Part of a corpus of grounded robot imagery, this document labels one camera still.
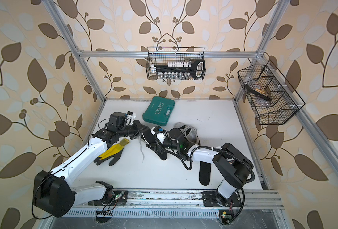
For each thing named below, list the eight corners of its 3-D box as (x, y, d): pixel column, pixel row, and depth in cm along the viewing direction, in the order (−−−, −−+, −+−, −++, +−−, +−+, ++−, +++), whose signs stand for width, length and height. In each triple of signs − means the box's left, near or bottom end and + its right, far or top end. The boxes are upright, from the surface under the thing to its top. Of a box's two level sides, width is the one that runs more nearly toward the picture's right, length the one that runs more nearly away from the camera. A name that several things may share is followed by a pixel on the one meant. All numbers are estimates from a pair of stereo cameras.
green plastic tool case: (141, 121, 108) (140, 117, 105) (154, 98, 124) (154, 94, 120) (164, 127, 104) (164, 124, 101) (175, 103, 120) (175, 99, 117)
